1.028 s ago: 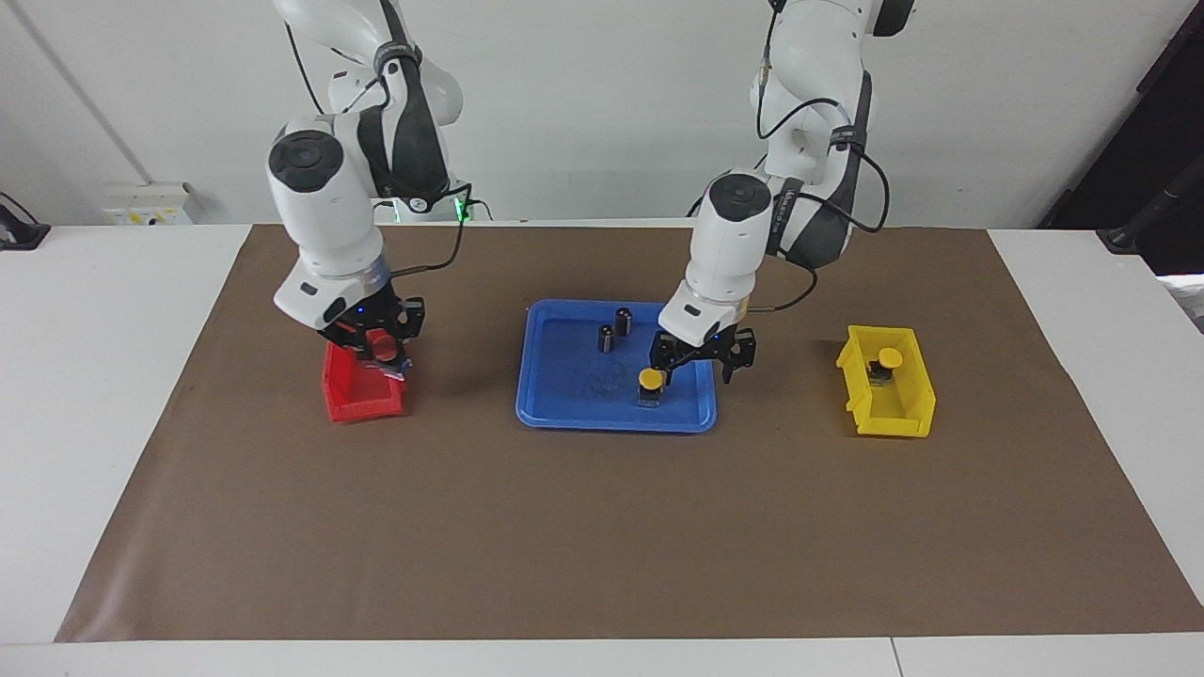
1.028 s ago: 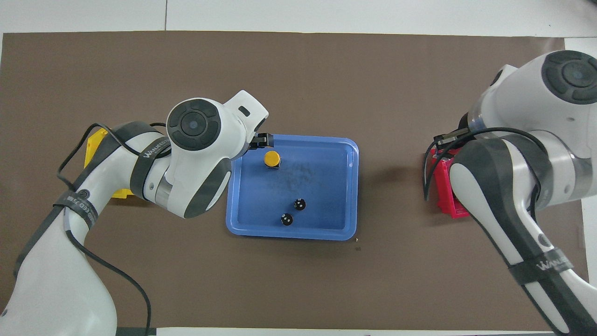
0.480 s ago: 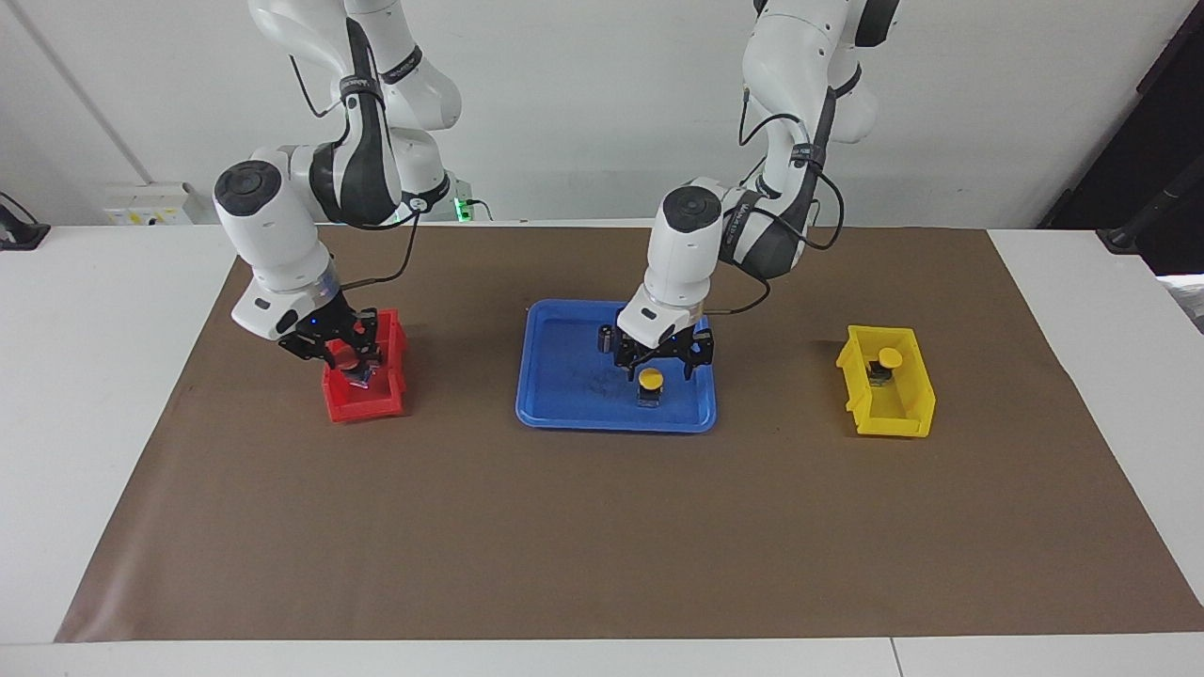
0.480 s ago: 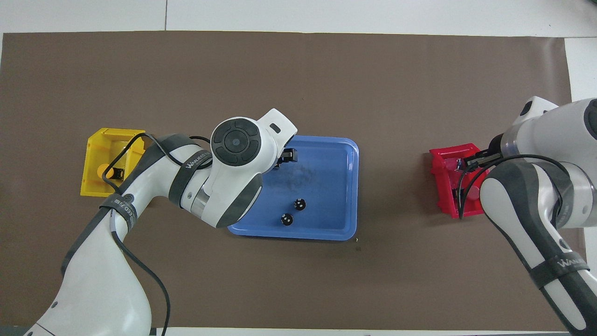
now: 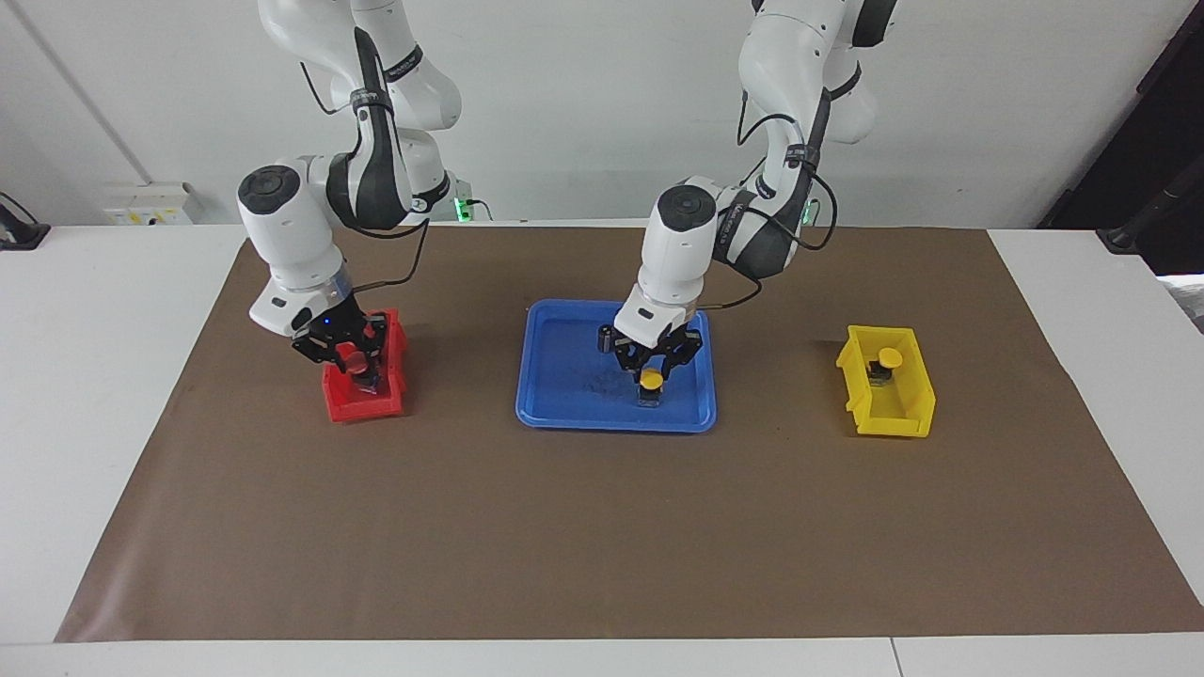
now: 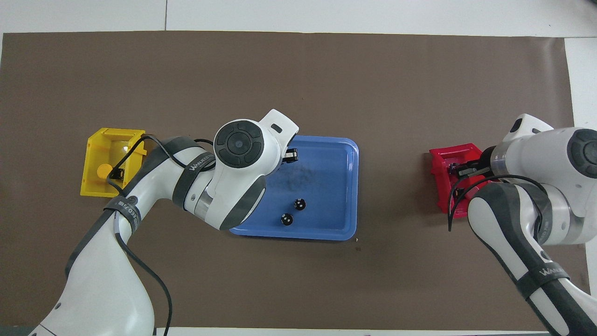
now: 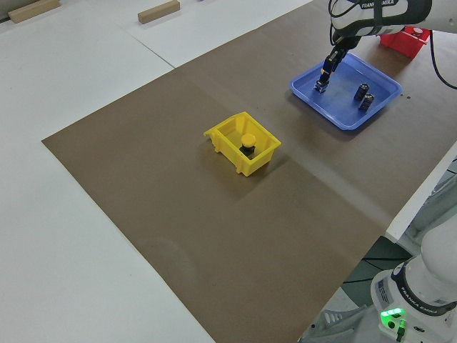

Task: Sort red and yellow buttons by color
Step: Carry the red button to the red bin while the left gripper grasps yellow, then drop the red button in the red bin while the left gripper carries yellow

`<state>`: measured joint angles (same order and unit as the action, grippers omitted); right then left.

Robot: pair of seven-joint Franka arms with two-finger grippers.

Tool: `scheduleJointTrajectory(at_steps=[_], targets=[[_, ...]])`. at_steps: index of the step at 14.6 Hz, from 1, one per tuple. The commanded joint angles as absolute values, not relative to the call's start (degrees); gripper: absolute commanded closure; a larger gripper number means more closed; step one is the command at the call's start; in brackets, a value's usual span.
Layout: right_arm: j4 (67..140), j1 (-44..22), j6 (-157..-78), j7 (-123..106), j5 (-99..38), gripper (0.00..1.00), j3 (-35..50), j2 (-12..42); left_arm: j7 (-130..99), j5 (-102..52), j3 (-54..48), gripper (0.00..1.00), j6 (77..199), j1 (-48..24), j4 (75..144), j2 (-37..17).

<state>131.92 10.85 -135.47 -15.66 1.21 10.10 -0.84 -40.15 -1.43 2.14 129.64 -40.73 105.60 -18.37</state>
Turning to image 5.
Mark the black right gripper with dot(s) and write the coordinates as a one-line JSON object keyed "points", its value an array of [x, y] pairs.
{"points": [[334, 329]]}

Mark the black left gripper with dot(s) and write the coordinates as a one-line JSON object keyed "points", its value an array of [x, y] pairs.
{"points": [[658, 353]]}

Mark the red push button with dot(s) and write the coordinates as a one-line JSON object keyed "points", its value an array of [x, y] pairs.
{"points": [[353, 359]]}

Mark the yellow push button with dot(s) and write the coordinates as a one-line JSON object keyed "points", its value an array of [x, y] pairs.
{"points": [[650, 379], [889, 358]]}

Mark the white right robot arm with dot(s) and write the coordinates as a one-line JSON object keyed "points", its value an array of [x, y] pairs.
{"points": [[292, 235]]}

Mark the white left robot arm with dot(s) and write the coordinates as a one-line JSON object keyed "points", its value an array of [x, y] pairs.
{"points": [[677, 254]]}

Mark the red plastic bin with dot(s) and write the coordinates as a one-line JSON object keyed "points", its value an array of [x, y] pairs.
{"points": [[362, 406]]}

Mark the black cylinder part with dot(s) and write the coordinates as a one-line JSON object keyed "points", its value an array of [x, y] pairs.
{"points": [[605, 340]]}

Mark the blue plastic tray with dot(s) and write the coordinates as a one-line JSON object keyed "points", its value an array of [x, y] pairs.
{"points": [[564, 376]]}

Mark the brown paper mat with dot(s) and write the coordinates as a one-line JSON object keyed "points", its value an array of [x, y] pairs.
{"points": [[602, 527]]}

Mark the yellow plastic bin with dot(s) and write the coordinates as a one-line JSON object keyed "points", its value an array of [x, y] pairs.
{"points": [[903, 409]]}

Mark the black table clamp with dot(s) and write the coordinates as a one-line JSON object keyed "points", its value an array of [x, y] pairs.
{"points": [[21, 233]]}

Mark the black stand pole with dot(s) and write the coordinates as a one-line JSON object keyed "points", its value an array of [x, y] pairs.
{"points": [[1143, 226]]}

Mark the dark black panel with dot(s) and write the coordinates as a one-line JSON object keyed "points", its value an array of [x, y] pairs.
{"points": [[1129, 141]]}

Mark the white wall power strip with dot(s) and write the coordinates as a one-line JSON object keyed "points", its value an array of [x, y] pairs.
{"points": [[150, 202]]}

